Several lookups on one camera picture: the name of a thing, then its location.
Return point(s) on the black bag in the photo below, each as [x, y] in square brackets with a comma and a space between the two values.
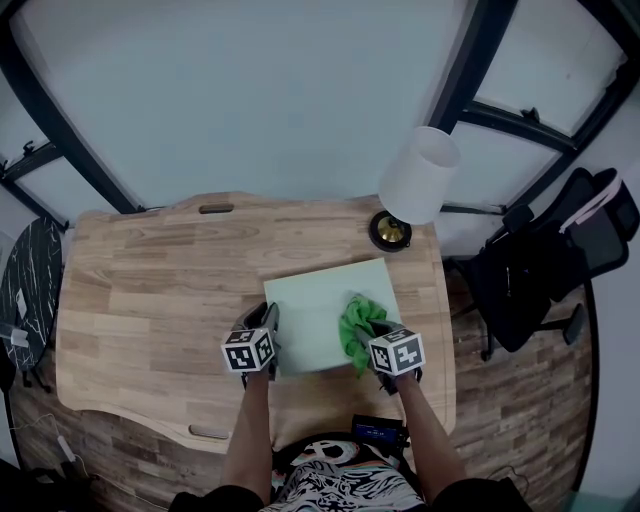
[520, 290]

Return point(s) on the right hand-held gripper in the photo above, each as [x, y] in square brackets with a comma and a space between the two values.
[400, 355]

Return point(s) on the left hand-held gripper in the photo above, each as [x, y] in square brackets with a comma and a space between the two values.
[245, 352]

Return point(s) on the black marble round table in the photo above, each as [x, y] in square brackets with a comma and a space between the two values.
[35, 270]

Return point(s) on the small white card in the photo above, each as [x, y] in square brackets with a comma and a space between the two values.
[21, 303]

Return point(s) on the person's right forearm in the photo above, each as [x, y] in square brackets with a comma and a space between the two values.
[430, 440]

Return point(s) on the black device with blue screen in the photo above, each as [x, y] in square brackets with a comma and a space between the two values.
[377, 431]

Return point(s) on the black white patterned shirt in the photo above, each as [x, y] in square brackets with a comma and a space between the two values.
[345, 485]

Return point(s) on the white shade brass table lamp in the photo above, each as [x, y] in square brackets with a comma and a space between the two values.
[417, 175]

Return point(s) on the clear acrylic stand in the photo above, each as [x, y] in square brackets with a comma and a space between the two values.
[15, 336]

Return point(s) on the person's left forearm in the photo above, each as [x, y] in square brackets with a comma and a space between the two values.
[250, 435]

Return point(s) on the white power strip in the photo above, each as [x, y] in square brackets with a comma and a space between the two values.
[65, 447]

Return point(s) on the green cloth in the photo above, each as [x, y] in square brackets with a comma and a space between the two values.
[355, 320]

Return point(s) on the black window frame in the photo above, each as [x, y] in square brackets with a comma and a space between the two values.
[120, 195]
[465, 75]

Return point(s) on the black mesh office chair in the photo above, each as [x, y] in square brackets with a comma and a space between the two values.
[600, 245]

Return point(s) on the black equipment pile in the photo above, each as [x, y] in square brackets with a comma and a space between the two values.
[35, 490]

